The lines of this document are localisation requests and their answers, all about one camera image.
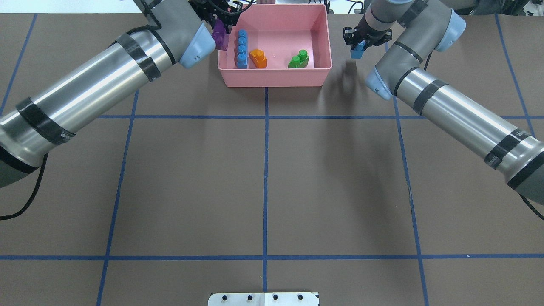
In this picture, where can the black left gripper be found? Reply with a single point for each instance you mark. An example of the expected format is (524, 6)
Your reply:
(211, 15)

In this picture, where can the pink plastic box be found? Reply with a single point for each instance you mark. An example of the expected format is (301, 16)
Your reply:
(281, 30)

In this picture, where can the small blue block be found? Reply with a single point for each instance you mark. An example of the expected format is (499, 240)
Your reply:
(357, 51)

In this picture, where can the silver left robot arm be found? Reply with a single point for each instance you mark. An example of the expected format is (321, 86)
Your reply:
(176, 32)

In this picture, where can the orange sloped block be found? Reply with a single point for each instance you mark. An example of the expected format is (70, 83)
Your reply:
(258, 58)

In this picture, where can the green two-stud block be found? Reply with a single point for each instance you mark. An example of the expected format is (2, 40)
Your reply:
(300, 60)

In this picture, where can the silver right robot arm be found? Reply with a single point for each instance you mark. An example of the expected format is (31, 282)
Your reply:
(430, 26)

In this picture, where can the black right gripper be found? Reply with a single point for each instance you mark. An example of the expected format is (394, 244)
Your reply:
(366, 34)

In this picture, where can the purple block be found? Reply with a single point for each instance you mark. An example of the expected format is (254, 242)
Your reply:
(221, 35)

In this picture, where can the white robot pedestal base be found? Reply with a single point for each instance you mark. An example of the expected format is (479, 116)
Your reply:
(264, 299)

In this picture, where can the long blue studded block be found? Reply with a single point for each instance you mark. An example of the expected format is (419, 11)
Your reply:
(241, 49)

